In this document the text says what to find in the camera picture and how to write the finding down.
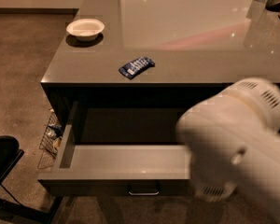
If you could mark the white bowl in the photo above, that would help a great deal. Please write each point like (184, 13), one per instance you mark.
(85, 30)

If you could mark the wire basket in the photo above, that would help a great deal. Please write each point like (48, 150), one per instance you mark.
(50, 142)

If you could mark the grey counter cabinet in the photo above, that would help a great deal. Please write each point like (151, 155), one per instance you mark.
(199, 47)

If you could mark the blue snack packet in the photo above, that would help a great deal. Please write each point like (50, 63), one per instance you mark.
(135, 67)

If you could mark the grey drawer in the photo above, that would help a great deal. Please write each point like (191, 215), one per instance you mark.
(119, 151)

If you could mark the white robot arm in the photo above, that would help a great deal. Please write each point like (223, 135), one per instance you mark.
(234, 141)

